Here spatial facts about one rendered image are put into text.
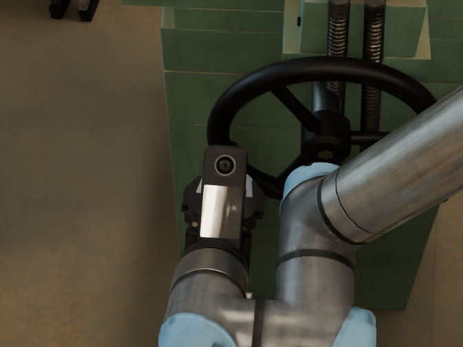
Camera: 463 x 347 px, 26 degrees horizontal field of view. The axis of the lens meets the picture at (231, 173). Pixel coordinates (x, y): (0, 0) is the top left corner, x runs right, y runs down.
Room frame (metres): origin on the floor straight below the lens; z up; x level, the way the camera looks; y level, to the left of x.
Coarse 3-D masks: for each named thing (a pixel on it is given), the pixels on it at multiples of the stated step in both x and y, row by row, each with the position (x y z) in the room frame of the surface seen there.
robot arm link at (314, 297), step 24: (288, 264) 0.45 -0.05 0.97; (312, 264) 0.44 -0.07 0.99; (336, 264) 0.44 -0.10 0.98; (288, 288) 0.42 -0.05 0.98; (312, 288) 0.42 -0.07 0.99; (336, 288) 0.42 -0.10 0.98; (264, 312) 0.39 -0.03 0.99; (288, 312) 0.40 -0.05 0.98; (312, 312) 0.39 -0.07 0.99; (336, 312) 0.40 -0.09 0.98; (360, 312) 0.40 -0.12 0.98; (264, 336) 0.37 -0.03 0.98; (288, 336) 0.37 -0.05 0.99; (312, 336) 0.37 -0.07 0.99; (336, 336) 0.37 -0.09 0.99; (360, 336) 0.37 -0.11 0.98
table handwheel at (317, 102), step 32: (288, 64) 0.72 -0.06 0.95; (320, 64) 0.71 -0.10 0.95; (352, 64) 0.71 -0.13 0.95; (224, 96) 0.72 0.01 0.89; (256, 96) 0.71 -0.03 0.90; (288, 96) 0.71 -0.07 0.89; (320, 96) 0.76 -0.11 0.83; (416, 96) 0.70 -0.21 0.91; (224, 128) 0.71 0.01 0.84; (320, 128) 0.71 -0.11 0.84; (320, 160) 0.69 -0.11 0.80
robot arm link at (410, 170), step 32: (448, 96) 0.51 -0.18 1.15; (416, 128) 0.50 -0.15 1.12; (448, 128) 0.48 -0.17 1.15; (352, 160) 0.52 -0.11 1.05; (384, 160) 0.49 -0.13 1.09; (416, 160) 0.47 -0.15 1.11; (448, 160) 0.46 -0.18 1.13; (288, 192) 0.53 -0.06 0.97; (320, 192) 0.50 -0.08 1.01; (352, 192) 0.48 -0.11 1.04; (384, 192) 0.47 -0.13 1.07; (416, 192) 0.46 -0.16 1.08; (448, 192) 0.46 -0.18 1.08; (288, 224) 0.49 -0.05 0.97; (320, 224) 0.48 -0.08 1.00; (352, 224) 0.47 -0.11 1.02; (384, 224) 0.46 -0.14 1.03; (288, 256) 0.46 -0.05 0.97; (320, 256) 0.45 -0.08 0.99; (352, 256) 0.46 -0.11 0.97
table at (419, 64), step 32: (128, 0) 0.90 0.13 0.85; (160, 0) 0.90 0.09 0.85; (192, 0) 0.90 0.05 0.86; (224, 0) 0.90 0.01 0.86; (256, 0) 0.89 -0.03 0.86; (288, 0) 0.88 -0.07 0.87; (448, 0) 0.88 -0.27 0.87; (288, 32) 0.83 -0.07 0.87; (384, 64) 0.79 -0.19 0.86; (416, 64) 0.79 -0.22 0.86
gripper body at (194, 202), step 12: (192, 204) 0.57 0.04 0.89; (252, 204) 0.57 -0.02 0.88; (192, 216) 0.55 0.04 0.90; (192, 228) 0.54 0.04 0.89; (252, 228) 0.54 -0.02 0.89; (192, 240) 0.53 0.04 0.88; (204, 240) 0.50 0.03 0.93; (216, 240) 0.50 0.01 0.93; (228, 252) 0.49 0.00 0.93; (240, 252) 0.49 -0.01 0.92
